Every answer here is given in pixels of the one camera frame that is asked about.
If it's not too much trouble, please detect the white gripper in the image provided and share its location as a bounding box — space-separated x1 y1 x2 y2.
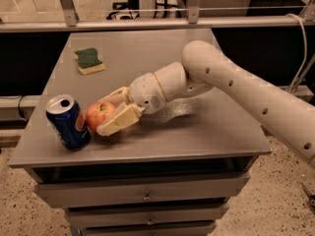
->
96 73 166 136

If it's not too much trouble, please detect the red apple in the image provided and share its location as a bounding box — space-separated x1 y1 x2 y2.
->
86 101 116 132

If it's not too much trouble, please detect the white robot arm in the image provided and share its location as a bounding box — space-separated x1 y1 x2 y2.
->
96 40 315 167

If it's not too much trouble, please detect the blue pepsi can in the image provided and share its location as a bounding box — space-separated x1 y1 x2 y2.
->
45 94 91 150

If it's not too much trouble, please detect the green yellow sponge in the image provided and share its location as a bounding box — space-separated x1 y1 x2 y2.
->
74 47 105 75

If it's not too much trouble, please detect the grey drawer cabinet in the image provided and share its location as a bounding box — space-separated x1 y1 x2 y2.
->
8 29 273 236

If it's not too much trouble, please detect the top grey drawer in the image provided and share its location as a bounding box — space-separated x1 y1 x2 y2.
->
34 173 250 207

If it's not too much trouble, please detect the grey drawer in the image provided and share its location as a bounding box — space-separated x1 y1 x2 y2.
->
65 203 229 228
34 173 250 207
82 221 217 236

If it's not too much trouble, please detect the middle grey drawer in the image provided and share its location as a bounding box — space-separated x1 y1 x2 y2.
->
65 203 229 228

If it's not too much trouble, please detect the bottom grey drawer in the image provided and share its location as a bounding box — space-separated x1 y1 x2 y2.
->
82 221 217 236

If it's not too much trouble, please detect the metal railing bar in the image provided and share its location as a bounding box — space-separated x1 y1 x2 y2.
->
0 15 315 33

